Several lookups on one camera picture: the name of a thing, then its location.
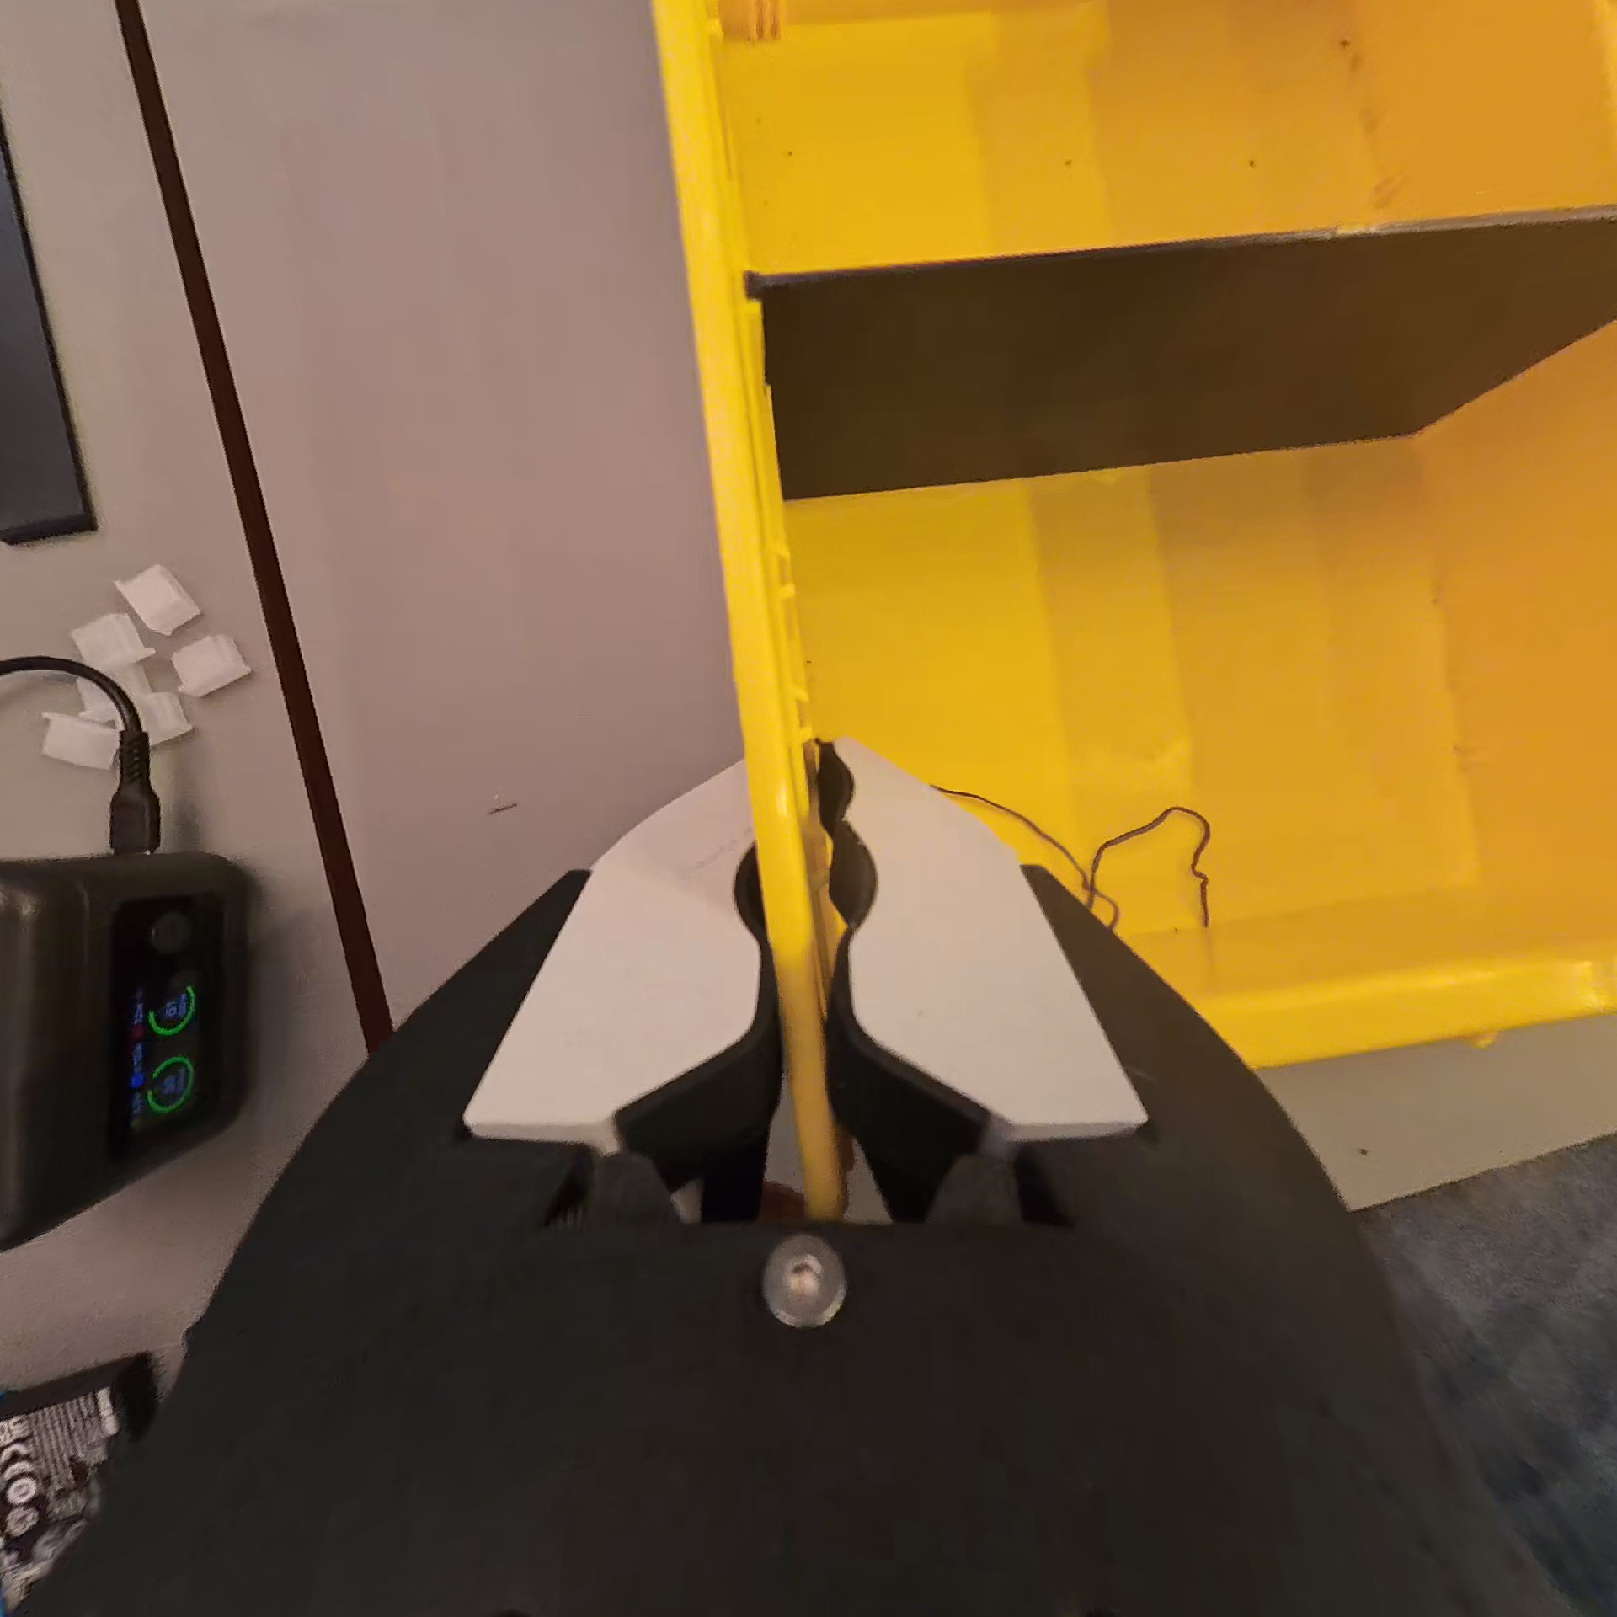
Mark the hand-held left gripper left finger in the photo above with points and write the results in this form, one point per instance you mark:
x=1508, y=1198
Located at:
x=632, y=1011

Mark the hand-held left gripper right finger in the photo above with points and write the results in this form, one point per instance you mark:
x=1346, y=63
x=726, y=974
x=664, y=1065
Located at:
x=997, y=997

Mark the yellow plastic bin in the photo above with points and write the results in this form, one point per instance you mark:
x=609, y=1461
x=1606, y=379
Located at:
x=1262, y=695

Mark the dark loose thread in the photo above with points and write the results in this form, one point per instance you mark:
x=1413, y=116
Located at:
x=1208, y=884
x=1073, y=865

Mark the black charger with display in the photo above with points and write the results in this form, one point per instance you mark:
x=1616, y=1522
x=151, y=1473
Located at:
x=77, y=1011

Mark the pile of white plastic caps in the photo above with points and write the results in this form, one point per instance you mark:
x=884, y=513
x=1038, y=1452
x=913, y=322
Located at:
x=158, y=595

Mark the black battery white print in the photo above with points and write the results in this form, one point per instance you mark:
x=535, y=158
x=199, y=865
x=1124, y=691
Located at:
x=63, y=1454

